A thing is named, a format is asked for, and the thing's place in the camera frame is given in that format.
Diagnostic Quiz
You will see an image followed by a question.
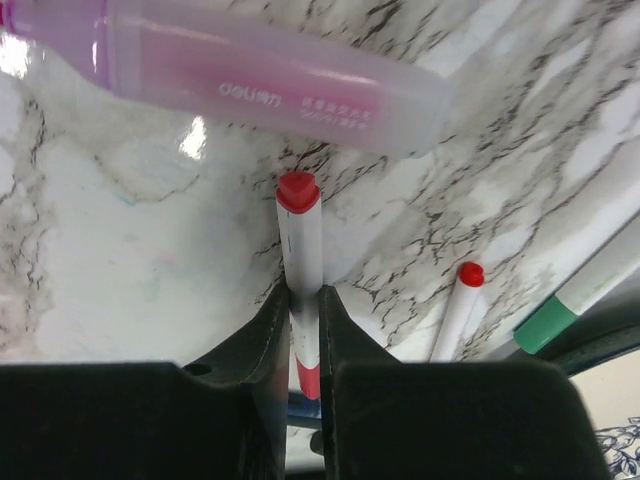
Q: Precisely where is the red capped white marker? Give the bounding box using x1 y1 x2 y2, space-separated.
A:
429 262 485 362

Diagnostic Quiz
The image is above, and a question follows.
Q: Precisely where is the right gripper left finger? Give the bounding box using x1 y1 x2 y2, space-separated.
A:
1 285 289 479

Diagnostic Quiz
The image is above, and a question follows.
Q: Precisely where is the purple translucent highlighter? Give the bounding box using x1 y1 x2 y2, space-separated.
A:
1 1 452 158

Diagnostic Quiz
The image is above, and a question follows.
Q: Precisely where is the green capped white marker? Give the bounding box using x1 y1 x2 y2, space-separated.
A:
513 217 639 354

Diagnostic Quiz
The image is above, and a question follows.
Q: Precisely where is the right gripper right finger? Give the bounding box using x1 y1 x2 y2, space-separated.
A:
319 287 609 479

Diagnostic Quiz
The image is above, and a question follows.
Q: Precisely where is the blue floral plate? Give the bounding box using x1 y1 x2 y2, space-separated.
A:
558 347 639 479

